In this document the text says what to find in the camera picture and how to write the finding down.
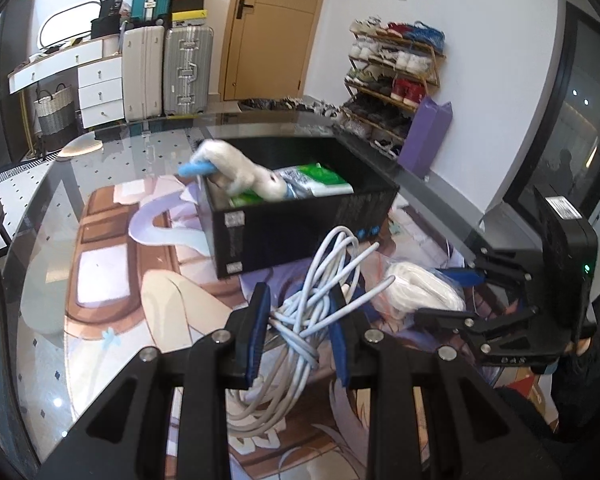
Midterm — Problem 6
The purple paper bag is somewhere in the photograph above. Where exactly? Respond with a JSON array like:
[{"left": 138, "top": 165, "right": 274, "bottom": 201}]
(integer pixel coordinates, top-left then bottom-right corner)
[{"left": 398, "top": 96, "right": 453, "bottom": 179}]

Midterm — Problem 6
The black refrigerator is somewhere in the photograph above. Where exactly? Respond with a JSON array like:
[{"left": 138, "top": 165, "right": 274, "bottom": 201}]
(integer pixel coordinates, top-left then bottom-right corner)
[{"left": 0, "top": 0, "right": 32, "bottom": 171}]

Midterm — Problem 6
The oval black frame mirror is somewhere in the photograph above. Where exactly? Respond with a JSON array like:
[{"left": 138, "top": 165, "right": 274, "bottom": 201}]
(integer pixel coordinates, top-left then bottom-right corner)
[{"left": 38, "top": 1, "right": 100, "bottom": 50}]

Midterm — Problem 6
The green wet wipes pack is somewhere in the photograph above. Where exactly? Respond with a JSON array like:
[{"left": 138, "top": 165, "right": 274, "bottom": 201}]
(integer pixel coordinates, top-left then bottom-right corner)
[{"left": 275, "top": 162, "right": 353, "bottom": 198}]

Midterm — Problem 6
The right hand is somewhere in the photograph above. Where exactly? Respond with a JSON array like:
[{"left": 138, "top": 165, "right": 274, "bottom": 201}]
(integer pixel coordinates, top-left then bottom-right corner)
[{"left": 564, "top": 338, "right": 593, "bottom": 358}]

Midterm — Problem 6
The round white stool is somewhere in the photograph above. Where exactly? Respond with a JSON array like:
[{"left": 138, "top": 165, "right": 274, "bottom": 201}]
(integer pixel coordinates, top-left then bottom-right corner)
[{"left": 57, "top": 136, "right": 102, "bottom": 159}]

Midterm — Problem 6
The wooden door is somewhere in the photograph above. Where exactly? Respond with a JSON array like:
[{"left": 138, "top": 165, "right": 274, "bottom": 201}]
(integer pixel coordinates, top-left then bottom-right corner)
[{"left": 219, "top": 0, "right": 323, "bottom": 101}]

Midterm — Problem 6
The black cardboard box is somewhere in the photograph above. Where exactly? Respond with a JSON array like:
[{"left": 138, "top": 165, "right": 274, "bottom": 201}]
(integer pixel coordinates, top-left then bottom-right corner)
[{"left": 198, "top": 136, "right": 399, "bottom": 278}]

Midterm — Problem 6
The bagged white rope coil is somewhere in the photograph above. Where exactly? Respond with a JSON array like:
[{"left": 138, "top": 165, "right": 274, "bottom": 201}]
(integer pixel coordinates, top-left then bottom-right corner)
[{"left": 374, "top": 258, "right": 466, "bottom": 326}]

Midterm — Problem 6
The white suitcase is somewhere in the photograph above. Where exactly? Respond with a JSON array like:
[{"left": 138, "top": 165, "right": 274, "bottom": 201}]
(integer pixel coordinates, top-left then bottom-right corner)
[{"left": 122, "top": 26, "right": 164, "bottom": 122}]

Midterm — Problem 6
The white charging cable bundle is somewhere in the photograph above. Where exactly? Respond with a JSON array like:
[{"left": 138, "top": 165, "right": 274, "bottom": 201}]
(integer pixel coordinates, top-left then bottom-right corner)
[{"left": 225, "top": 224, "right": 398, "bottom": 438}]

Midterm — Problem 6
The green pack in box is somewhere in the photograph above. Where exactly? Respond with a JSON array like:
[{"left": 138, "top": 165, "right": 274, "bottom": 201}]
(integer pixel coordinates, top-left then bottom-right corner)
[{"left": 230, "top": 190, "right": 263, "bottom": 207}]

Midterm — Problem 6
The wooden shoe rack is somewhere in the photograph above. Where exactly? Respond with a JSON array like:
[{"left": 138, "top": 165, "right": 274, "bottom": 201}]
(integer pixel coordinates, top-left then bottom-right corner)
[{"left": 341, "top": 16, "right": 445, "bottom": 159}]

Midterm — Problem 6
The silver suitcase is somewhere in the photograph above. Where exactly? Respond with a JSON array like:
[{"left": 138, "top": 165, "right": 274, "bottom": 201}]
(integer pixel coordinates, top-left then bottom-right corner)
[{"left": 162, "top": 25, "right": 214, "bottom": 116}]

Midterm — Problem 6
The white drawer desk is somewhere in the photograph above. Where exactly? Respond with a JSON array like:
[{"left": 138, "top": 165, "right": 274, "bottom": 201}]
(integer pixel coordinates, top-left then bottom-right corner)
[{"left": 8, "top": 35, "right": 124, "bottom": 129}]

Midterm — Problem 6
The woven laundry basket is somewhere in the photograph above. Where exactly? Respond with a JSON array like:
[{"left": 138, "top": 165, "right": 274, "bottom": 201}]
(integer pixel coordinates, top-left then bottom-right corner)
[{"left": 34, "top": 82, "right": 76, "bottom": 136}]

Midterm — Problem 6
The white plush doll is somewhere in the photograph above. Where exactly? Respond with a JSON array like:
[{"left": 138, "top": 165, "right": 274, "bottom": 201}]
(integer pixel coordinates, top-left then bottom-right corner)
[{"left": 178, "top": 139, "right": 289, "bottom": 202}]

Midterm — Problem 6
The black handbag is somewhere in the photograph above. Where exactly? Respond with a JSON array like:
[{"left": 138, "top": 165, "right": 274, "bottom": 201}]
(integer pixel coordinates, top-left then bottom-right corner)
[{"left": 91, "top": 0, "right": 123, "bottom": 39}]

